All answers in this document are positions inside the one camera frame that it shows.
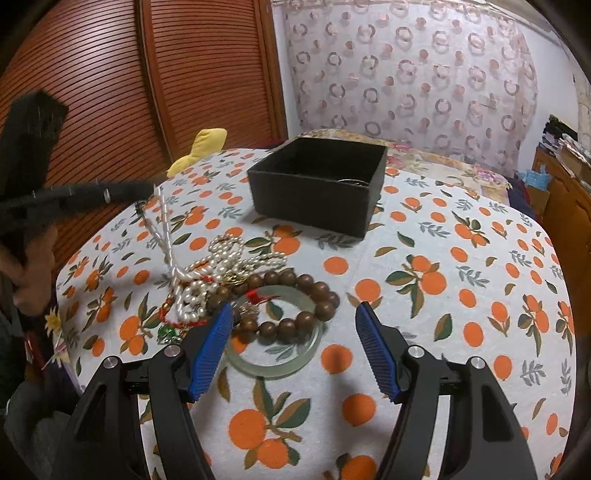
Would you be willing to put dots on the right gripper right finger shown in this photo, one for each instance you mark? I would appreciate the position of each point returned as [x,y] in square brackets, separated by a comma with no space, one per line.
[484,438]

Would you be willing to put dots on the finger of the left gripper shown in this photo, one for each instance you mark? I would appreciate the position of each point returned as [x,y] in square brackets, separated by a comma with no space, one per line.
[94,195]

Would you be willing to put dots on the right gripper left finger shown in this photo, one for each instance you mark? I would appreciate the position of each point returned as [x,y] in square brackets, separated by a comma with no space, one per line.
[103,440]

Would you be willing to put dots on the pale green jade bangle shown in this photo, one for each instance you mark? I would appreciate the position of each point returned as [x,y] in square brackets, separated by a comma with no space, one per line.
[277,332]

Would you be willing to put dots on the black square jewelry box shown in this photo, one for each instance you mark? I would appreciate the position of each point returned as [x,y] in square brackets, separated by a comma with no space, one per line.
[329,184]

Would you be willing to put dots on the yellow plush toy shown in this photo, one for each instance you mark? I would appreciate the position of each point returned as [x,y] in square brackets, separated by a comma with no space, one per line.
[205,143]

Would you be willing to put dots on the brown louvered wardrobe door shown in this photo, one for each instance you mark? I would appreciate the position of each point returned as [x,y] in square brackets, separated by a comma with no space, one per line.
[142,78]

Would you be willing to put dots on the orange print white blanket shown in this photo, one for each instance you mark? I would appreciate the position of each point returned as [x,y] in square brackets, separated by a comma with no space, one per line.
[457,273]

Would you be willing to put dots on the wooden sideboard cabinet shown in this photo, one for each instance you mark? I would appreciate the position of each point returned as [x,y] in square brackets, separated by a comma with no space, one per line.
[567,221]

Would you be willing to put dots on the blue gift bag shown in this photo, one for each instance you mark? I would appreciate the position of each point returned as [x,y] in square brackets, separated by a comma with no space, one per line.
[538,180]

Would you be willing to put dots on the floral bed quilt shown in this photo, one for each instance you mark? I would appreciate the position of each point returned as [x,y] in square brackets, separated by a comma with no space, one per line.
[473,178]

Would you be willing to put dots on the pink circle pattern curtain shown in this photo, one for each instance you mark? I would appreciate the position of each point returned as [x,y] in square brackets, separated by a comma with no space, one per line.
[447,77]

